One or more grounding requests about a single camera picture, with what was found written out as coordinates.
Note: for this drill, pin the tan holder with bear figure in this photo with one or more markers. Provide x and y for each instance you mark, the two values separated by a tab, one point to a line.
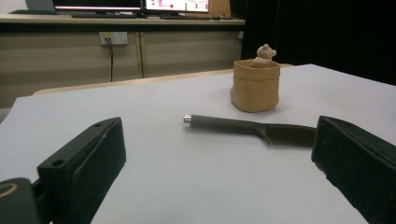
255	90

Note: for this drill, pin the brown cardboard box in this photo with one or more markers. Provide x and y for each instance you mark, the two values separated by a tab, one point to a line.
220	7

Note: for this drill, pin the long beige desk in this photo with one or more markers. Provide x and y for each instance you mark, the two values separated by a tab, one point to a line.
62	59

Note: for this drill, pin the white table cover sheet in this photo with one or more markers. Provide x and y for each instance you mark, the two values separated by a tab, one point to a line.
186	180

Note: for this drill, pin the black keyboard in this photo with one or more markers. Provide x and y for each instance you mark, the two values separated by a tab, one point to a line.
102	15
186	17

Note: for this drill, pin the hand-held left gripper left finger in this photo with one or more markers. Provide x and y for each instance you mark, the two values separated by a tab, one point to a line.
84	165

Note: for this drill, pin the white wall socket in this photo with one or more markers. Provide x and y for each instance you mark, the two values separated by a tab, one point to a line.
118	38

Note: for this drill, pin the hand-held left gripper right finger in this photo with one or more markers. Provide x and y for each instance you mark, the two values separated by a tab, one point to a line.
358	161

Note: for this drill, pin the black curtain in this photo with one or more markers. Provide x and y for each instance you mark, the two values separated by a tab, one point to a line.
327	31

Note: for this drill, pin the black computer monitor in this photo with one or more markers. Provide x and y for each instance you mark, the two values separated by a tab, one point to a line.
177	4
96	3

